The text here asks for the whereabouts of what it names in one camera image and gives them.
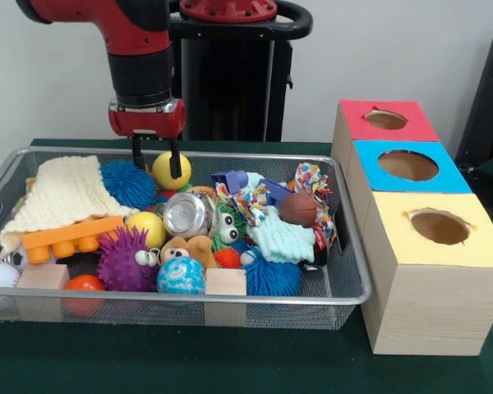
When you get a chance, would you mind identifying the smooth yellow ball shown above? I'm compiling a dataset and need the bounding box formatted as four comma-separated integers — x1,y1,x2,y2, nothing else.
126,211,168,250

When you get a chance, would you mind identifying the red orange ball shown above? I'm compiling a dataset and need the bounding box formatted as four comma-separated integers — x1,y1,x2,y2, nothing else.
63,274,107,318

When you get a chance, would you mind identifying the yellow tennis style ball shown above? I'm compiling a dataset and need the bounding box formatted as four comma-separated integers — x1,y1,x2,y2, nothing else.
152,152,192,191

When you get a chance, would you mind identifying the white baseball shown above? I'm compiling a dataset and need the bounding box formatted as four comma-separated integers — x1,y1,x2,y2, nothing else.
0,261,21,288

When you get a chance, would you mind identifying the shallow silver mesh bin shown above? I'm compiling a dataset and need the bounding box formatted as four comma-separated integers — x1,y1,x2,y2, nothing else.
0,146,373,332

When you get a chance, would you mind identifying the blue white patterned ball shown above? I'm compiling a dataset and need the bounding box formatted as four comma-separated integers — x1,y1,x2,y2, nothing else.
156,256,207,296

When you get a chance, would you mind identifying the blue spiky rubber ball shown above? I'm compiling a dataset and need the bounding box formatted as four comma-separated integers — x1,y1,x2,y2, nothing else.
100,159,157,210

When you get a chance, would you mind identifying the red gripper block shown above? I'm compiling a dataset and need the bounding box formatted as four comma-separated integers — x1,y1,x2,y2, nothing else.
108,98,187,180

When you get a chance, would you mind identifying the black upright panel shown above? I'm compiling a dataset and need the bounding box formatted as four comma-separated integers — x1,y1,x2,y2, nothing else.
454,26,493,165

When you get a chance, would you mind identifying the cream knitted cloth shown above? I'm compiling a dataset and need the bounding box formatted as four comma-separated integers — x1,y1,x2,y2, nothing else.
0,154,139,258

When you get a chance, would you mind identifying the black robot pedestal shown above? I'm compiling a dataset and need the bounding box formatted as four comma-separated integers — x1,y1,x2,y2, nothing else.
166,0,313,143

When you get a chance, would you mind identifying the wooden box with three holes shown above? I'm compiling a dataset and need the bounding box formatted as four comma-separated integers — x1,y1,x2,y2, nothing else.
330,99,493,356

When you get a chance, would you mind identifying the dark green table cloth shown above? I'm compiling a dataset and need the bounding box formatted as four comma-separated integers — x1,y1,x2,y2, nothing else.
0,138,493,394

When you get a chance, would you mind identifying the orange toy building brick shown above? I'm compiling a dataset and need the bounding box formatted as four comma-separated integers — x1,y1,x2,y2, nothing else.
21,215,127,265

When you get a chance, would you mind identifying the brown toy football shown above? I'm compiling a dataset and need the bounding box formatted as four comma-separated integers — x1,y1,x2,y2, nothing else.
279,192,318,229

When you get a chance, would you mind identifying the purple spiky ball with eyes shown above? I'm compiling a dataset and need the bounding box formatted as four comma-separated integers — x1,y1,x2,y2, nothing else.
96,224,162,293

